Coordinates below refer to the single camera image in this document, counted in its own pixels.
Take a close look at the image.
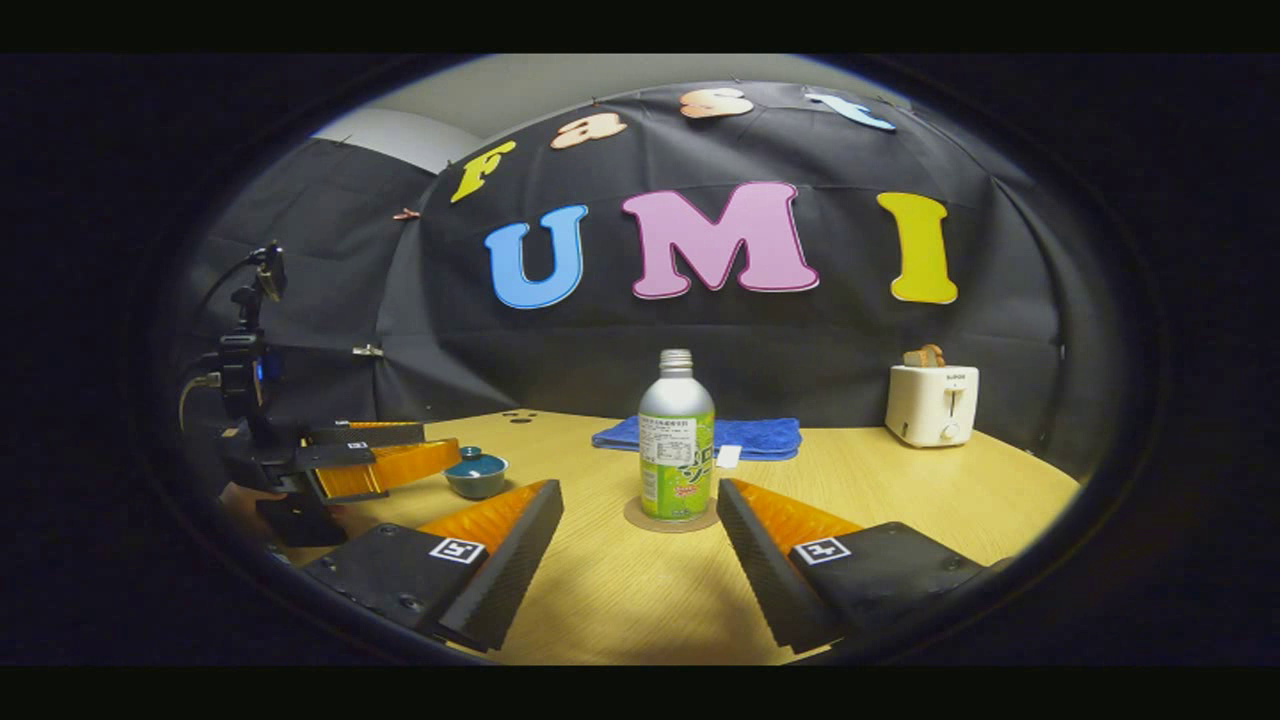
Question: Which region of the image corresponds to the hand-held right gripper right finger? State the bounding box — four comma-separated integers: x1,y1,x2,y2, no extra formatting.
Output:
716,478,1011,653

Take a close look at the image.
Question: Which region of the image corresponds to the round brown coaster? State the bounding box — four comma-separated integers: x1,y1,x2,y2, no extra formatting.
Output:
624,495,721,534

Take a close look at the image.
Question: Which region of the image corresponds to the blue folded towel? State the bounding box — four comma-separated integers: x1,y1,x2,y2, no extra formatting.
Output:
591,416,803,462

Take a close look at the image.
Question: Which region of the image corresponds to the black backdrop cloth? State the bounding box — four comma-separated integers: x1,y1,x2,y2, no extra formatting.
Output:
170,82,1086,471

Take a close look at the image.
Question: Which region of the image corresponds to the silver green water bottle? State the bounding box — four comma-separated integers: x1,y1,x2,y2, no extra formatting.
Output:
638,349,717,522

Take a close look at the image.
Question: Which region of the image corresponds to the teal white teacup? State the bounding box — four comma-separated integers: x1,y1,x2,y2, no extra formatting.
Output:
443,455,509,501

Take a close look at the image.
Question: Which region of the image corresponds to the white toaster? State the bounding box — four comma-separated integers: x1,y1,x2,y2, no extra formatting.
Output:
885,364,981,448

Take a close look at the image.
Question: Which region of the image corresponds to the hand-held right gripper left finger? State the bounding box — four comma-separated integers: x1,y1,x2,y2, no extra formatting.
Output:
300,479,565,653

